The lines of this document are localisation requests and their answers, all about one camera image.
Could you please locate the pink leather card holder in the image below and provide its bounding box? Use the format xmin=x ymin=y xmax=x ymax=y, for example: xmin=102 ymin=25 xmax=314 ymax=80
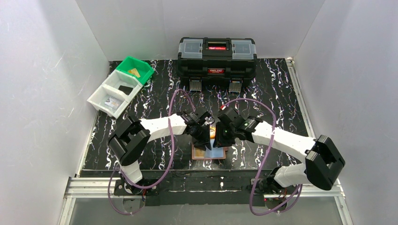
xmin=191 ymin=145 xmax=229 ymax=160

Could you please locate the black credit card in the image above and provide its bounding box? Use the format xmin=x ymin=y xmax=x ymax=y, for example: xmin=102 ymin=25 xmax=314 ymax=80
xmin=118 ymin=85 xmax=134 ymax=95

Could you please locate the orange credit card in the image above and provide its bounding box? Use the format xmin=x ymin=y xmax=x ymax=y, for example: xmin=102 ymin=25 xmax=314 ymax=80
xmin=128 ymin=68 xmax=141 ymax=78

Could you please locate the white striped credit card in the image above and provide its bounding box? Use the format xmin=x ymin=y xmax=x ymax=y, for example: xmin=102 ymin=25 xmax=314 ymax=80
xmin=104 ymin=97 xmax=122 ymax=110

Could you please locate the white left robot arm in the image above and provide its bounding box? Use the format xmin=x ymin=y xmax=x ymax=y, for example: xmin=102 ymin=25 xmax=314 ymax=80
xmin=107 ymin=111 xmax=214 ymax=189

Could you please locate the yellow tape measure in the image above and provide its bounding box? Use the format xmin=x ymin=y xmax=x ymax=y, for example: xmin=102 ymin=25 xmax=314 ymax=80
xmin=209 ymin=126 xmax=216 ymax=139

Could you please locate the black toolbox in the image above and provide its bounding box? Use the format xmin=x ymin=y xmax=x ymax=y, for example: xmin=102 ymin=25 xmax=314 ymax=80
xmin=176 ymin=37 xmax=257 ymax=93

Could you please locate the green plastic bin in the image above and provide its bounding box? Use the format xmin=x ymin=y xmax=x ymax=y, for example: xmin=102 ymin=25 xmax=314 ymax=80
xmin=116 ymin=56 xmax=154 ymax=85

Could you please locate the white bin near green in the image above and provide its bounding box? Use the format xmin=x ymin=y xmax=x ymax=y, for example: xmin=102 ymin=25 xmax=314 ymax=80
xmin=102 ymin=70 xmax=143 ymax=102

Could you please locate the white bin front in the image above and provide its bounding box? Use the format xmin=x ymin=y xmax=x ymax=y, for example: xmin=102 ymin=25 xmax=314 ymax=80
xmin=87 ymin=84 xmax=128 ymax=119

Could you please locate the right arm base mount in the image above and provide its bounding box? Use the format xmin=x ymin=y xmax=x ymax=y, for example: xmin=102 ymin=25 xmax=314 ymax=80
xmin=249 ymin=166 xmax=303 ymax=216

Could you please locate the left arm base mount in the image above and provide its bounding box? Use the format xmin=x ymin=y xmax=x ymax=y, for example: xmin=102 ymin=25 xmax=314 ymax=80
xmin=112 ymin=179 xmax=160 ymax=196

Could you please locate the aluminium frame rail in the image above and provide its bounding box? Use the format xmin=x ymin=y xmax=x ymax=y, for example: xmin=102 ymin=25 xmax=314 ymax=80
xmin=58 ymin=171 xmax=353 ymax=225

